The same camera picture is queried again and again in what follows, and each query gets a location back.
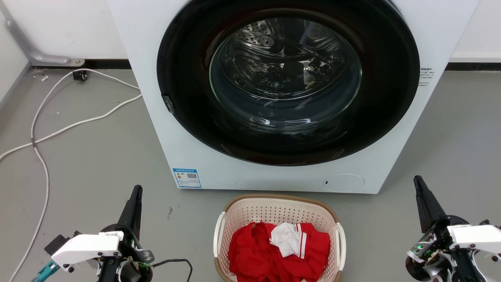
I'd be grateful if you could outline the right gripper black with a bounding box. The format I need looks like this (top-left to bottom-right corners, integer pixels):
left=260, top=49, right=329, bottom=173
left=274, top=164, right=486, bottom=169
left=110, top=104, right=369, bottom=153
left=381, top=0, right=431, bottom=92
left=405, top=175, right=480, bottom=282

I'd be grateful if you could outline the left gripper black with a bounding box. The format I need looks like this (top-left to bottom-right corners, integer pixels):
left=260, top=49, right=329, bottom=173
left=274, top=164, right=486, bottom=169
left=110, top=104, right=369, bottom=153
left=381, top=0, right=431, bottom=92
left=98, top=185, right=154, bottom=282

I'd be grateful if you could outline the beige plastic laundry basket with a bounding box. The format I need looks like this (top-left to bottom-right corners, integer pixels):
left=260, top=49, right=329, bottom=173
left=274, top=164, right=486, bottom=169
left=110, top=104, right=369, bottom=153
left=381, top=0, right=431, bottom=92
left=213, top=195, right=347, bottom=282

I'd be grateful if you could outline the blue energy label sticker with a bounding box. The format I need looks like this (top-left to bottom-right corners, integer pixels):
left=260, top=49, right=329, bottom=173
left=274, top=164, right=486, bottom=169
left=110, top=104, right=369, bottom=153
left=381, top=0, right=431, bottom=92
left=173, top=168, right=202, bottom=188

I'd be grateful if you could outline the small black box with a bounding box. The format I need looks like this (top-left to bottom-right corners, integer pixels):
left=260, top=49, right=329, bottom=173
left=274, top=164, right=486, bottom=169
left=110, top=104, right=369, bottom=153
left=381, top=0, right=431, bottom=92
left=44, top=231, right=81, bottom=255

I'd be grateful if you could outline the round white filter cover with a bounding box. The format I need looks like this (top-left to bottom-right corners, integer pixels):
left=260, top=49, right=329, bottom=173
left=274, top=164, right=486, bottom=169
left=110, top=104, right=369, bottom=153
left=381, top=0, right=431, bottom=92
left=324, top=174, right=365, bottom=192

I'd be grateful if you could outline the black round washer door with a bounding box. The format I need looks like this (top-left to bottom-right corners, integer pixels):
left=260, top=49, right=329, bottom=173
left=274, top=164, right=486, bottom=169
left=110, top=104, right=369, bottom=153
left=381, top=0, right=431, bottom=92
left=157, top=0, right=420, bottom=166

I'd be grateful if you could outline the white front-load washing machine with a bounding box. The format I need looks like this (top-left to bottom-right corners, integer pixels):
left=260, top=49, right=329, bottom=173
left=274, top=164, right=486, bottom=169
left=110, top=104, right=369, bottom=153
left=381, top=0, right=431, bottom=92
left=108, top=0, right=481, bottom=194

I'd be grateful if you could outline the red garment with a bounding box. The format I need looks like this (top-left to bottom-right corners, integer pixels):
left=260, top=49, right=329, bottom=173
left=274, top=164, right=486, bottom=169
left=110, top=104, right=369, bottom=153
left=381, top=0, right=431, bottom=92
left=228, top=222, right=331, bottom=282

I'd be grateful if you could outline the white cloth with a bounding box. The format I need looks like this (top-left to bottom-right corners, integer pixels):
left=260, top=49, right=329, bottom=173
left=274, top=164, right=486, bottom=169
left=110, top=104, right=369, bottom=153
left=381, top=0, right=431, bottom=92
left=270, top=222, right=303, bottom=258

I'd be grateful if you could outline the grey drain pipe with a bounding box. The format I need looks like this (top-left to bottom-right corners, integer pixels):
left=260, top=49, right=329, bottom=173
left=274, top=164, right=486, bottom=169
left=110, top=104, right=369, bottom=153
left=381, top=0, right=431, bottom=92
left=0, top=3, right=85, bottom=66

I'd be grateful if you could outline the thin black left gripper cable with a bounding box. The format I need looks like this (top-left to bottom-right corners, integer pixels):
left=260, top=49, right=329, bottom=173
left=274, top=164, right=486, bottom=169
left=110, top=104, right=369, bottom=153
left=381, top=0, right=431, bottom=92
left=152, top=258, right=193, bottom=282

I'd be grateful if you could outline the white power cable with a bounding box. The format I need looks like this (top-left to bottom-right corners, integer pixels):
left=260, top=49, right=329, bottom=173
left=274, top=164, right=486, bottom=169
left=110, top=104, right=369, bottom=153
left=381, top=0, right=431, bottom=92
left=9, top=69, right=141, bottom=282
left=0, top=93, right=142, bottom=162

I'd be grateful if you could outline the teal cable connector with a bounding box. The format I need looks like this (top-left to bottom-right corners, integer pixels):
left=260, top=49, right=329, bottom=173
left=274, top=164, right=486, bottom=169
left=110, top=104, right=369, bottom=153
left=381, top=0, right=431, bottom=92
left=31, top=260, right=60, bottom=282

